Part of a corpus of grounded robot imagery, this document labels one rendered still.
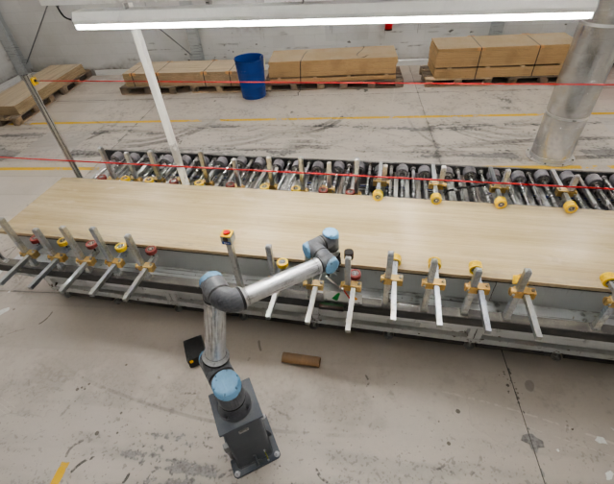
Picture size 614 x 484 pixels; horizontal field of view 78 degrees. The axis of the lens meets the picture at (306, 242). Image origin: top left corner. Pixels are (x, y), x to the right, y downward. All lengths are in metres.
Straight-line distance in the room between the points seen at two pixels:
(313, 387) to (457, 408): 1.04
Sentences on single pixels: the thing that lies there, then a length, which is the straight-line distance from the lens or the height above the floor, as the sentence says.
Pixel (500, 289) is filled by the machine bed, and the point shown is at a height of 0.74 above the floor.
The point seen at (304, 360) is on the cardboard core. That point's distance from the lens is 3.08.
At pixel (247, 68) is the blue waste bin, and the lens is 7.52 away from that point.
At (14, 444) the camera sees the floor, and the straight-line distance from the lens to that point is 3.66.
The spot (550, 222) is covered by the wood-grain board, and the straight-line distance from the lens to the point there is 3.24.
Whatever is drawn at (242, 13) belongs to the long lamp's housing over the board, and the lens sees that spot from 2.07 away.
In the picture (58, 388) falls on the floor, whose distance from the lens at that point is 3.73.
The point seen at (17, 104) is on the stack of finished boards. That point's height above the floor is 0.31.
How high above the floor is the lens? 2.72
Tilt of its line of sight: 42 degrees down
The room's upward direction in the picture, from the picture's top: 5 degrees counter-clockwise
